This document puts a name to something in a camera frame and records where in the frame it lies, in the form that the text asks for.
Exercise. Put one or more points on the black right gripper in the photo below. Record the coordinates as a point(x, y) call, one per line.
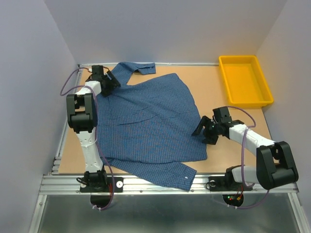
point(204, 122)

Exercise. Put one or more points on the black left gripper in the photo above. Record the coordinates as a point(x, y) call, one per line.
point(113, 84)

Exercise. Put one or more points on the blue checked long sleeve shirt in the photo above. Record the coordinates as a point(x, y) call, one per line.
point(146, 129)

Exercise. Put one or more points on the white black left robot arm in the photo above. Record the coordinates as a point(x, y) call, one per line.
point(82, 116)

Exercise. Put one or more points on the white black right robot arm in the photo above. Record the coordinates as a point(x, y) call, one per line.
point(275, 165)

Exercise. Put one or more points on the yellow plastic bin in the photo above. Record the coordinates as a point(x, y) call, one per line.
point(244, 81)

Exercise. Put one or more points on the aluminium back rail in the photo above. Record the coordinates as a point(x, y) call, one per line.
point(157, 63)

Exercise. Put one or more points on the aluminium rail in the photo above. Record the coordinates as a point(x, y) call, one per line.
point(157, 63)
point(132, 185)
point(74, 80)

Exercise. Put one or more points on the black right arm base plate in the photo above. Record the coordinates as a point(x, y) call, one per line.
point(222, 184)

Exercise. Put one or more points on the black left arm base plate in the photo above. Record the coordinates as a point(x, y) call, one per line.
point(118, 185)

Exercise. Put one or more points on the aluminium left side rail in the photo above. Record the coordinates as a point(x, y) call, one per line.
point(74, 80)

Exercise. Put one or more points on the aluminium front rail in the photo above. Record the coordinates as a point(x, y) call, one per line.
point(132, 185)

